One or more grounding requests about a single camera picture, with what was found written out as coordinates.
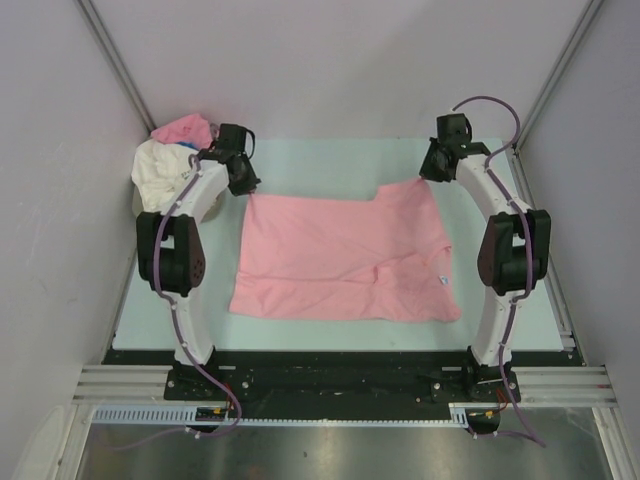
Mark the pink t shirt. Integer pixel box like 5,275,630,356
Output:
151,113,218,150
230,179,461,323

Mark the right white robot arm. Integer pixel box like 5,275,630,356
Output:
420,113,551,401

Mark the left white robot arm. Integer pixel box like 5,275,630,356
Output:
136,123,261,400

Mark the pink t shirt in basket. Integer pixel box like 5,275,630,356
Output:
151,113,218,150

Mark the blue garment in basket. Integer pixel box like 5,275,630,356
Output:
176,142,199,150

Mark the white t shirt in basket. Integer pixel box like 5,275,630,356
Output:
131,139,196,212

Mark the grey laundry basket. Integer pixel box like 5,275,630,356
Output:
131,187,226,222

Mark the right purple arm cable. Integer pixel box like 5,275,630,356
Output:
451,95,547,447

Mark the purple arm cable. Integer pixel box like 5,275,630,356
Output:
451,95,547,447
152,152,244,436

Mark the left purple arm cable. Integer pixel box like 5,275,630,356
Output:
152,152,244,436

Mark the right corner aluminium post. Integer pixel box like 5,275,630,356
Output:
512,0,605,151

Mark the corner aluminium post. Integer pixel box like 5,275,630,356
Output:
512,0,605,151
73,0,156,133

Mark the left corner aluminium post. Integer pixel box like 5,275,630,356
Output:
73,0,156,133

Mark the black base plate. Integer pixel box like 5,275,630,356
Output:
165,351,521,403

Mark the slotted grey cable duct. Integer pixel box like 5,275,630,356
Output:
92,401,511,428

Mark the aluminium rail frame left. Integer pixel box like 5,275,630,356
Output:
72,365,170,404

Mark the aluminium rail frame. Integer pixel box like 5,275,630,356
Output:
72,365,170,404
504,140,614,405

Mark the aluminium rail frame right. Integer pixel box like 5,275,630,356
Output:
504,140,614,405

